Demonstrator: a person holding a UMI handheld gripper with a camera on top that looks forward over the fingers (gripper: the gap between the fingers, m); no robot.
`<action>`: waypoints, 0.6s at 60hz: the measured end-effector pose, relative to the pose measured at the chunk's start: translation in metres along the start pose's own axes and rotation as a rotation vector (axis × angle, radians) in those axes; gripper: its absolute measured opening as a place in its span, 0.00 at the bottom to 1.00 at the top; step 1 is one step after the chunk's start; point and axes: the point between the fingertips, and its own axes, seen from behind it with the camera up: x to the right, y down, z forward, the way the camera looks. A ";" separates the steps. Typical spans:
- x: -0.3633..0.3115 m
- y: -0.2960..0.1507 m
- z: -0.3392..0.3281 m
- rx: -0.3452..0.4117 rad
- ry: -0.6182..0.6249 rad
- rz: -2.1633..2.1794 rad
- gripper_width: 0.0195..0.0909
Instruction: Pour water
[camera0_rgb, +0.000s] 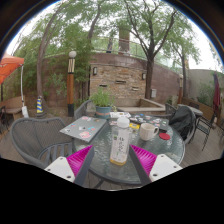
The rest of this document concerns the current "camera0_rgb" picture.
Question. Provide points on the yellow flat card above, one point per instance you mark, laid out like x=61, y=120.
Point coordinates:
x=134, y=126

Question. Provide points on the black wall lantern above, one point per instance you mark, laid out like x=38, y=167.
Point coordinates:
x=144, y=76
x=95, y=70

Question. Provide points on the black jacket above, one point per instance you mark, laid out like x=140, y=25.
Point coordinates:
x=182, y=121

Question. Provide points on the wooden bench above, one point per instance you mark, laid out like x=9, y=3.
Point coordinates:
x=13, y=105

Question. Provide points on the green plant in blue pot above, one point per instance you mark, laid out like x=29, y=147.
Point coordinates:
x=101, y=100

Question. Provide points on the silver laptop with stickers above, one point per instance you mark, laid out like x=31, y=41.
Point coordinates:
x=83, y=128

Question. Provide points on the clear white-capped drink bottle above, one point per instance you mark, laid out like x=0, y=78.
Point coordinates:
x=120, y=143

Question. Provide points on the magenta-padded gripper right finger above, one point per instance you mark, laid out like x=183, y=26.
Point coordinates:
x=146, y=159

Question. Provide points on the blue yellow striped cone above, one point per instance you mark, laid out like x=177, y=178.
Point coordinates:
x=39, y=105

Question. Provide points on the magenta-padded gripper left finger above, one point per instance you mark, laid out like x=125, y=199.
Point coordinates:
x=79, y=160

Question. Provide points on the dark laptop with stickers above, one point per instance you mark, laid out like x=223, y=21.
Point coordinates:
x=150, y=119

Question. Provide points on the white ribbed mug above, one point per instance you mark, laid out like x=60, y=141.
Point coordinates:
x=146, y=131

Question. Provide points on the grey woven armchair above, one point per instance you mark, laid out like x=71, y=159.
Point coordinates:
x=170, y=110
x=81, y=108
x=33, y=136

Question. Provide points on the grey wall box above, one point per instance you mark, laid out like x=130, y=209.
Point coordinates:
x=153, y=93

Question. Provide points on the closed dark red umbrella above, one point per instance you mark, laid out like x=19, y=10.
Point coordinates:
x=217, y=95

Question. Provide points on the wooden globe lamp post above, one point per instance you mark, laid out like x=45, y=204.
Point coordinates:
x=71, y=86

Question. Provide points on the white paper booklet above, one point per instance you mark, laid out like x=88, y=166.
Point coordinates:
x=118, y=115

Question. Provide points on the orange canopy tent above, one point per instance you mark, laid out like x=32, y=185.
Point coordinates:
x=8, y=65

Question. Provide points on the flat round red coaster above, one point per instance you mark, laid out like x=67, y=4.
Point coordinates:
x=164, y=136

